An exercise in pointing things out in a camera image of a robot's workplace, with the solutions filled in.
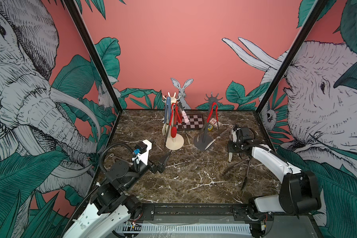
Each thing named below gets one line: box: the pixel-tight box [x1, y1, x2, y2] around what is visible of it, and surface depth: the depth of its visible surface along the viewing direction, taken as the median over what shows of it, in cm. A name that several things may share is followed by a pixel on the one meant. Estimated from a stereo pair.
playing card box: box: [209, 117, 223, 130], surface depth 113 cm
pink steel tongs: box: [178, 102, 190, 123], surface depth 81 cm
